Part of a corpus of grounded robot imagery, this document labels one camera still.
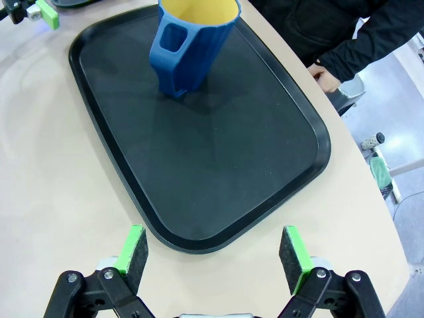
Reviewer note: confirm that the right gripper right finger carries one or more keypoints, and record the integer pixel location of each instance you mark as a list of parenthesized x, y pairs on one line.
[(295, 261)]

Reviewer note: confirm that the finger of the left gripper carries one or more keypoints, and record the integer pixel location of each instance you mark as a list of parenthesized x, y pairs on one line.
[(48, 13)]

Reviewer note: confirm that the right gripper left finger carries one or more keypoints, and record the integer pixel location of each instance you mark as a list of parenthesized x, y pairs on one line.
[(132, 261)]

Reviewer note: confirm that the blue mug yellow inside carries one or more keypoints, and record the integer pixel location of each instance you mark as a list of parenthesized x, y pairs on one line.
[(198, 53)]

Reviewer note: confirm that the person's left forearm black sleeve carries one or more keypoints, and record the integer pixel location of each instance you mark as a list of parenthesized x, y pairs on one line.
[(371, 46)]

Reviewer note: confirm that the person's left hand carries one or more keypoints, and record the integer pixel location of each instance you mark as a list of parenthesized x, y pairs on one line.
[(326, 81)]

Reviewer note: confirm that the green cloth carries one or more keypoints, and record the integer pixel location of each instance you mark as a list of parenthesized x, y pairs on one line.
[(381, 172)]

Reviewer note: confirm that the speckled roller black knob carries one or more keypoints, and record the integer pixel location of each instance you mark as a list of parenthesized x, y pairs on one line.
[(372, 141)]

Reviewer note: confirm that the grey stool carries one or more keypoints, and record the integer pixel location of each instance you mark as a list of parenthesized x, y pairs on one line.
[(351, 94)]

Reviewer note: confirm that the person in black shirt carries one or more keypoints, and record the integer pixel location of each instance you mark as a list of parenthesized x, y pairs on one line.
[(298, 23)]

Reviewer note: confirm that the white metal frame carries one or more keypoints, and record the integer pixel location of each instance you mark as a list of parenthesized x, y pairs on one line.
[(407, 169)]

